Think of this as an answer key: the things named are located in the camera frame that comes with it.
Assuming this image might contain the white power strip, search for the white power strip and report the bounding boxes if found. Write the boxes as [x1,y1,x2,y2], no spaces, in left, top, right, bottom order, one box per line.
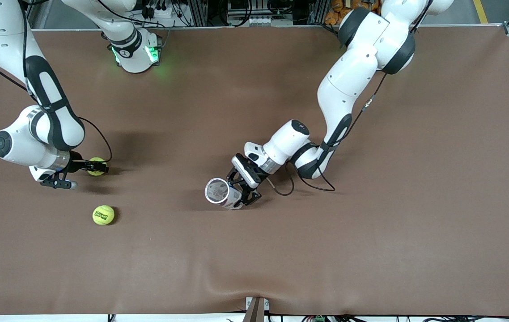
[140,0,179,19]

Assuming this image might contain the plain yellow tennis ball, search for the plain yellow tennis ball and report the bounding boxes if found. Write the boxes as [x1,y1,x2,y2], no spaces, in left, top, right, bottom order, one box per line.
[88,157,108,177]

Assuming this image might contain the Roland Garros yellow tennis ball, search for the Roland Garros yellow tennis ball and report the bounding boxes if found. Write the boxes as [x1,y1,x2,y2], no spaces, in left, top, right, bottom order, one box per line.
[92,205,115,226]

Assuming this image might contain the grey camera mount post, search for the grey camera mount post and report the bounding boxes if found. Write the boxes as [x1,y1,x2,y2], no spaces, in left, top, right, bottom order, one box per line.
[242,297,270,322]

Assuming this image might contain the brown table mat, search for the brown table mat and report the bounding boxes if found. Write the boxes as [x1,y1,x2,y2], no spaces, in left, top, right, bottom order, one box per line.
[0,26,509,316]

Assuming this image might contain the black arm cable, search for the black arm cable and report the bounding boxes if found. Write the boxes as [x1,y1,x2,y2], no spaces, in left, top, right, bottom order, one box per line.
[0,0,113,164]
[269,0,432,196]

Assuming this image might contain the Wilson tennis ball can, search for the Wilson tennis ball can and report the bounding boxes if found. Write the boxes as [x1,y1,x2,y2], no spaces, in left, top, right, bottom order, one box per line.
[204,177,243,210]

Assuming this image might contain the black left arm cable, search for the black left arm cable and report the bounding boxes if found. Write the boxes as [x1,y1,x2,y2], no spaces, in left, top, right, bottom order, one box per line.
[269,0,432,196]

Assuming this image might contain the orange snack bags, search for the orange snack bags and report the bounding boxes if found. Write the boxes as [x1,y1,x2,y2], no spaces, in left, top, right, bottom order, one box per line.
[325,0,382,26]

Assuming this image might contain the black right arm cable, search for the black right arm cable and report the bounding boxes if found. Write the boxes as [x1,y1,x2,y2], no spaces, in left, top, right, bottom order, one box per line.
[0,0,113,164]

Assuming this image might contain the white terminal block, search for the white terminal block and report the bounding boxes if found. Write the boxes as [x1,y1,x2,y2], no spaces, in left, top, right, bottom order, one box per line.
[228,13,274,26]

